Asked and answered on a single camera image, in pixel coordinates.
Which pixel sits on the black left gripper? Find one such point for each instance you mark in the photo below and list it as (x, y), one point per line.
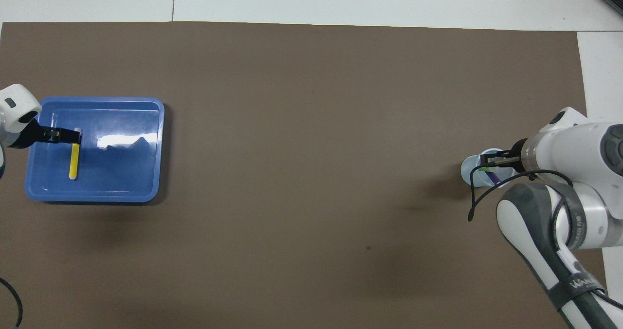
(29, 135)

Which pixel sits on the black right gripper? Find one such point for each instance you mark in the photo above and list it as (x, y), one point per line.
(517, 149)

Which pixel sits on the green pen with white cap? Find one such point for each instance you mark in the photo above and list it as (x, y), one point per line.
(483, 169)

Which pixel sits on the purple pen with white cap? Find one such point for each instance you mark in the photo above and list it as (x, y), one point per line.
(493, 177)

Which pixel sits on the yellow pen with white cap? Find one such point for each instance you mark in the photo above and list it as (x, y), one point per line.
(73, 163)

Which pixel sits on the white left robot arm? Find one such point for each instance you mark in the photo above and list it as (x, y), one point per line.
(14, 105)

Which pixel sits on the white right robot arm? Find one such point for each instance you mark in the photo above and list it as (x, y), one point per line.
(574, 149)

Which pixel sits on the translucent plastic cup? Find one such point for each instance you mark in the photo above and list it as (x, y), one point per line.
(467, 171)

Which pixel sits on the blue plastic tray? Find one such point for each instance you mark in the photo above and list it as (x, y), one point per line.
(131, 183)

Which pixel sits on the brown table mat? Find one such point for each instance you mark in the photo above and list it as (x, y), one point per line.
(311, 100)

